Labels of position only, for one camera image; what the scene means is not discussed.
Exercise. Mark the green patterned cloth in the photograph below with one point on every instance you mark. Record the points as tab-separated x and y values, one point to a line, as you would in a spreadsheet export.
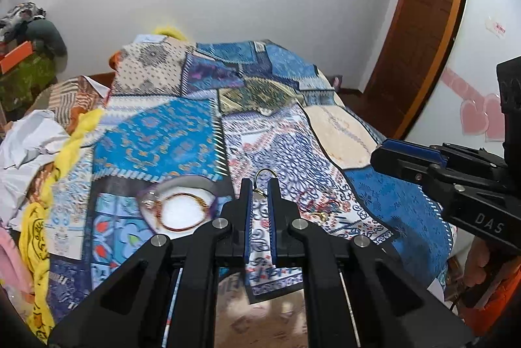
24	81

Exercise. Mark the person's right hand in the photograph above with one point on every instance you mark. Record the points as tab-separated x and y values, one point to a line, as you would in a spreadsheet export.
474	262

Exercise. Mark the pile of dark clothes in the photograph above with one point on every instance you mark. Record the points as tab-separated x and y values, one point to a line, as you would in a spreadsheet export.
36	28

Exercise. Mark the blue patchwork blanket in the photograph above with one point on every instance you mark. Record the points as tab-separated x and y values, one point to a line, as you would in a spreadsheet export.
163	136

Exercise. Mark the small gold earring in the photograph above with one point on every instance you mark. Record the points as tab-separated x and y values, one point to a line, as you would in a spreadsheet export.
319	215

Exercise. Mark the orange box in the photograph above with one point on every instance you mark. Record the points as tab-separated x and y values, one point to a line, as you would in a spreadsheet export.
15	57

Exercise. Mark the white heart-shaped dish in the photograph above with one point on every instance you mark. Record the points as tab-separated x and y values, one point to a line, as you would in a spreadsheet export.
179	209

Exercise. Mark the gold hoop earring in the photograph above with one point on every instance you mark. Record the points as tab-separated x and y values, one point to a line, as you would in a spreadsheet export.
263	174

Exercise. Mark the orange striped cloth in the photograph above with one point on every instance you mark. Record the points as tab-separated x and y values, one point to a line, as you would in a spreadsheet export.
75	99

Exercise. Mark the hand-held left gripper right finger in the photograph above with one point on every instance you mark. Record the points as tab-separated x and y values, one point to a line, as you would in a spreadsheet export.
272	228

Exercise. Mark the small pink wall sticker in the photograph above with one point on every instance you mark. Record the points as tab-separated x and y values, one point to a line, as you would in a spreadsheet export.
496	26

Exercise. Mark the pink heart wall stickers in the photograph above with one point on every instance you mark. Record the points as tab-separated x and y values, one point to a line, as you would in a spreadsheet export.
476	112

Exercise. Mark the beige patterned bed sheet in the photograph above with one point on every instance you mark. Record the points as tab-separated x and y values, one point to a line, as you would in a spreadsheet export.
264	319

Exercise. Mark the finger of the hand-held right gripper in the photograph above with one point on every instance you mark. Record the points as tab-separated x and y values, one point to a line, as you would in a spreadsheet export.
411	150
397	169

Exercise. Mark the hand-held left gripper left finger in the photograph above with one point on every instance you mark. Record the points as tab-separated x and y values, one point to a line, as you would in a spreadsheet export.
247	228

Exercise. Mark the yellow printed scarf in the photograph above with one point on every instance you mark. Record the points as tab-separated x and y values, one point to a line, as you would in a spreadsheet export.
38	234

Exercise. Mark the white crumpled cloth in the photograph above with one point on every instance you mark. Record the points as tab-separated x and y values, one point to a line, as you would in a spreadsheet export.
28	144

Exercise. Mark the brown wooden door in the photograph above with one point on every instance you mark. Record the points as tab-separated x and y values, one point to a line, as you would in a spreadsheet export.
423	38

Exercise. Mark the pink cloth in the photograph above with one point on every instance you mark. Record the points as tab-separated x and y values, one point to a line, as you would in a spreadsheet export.
12	258

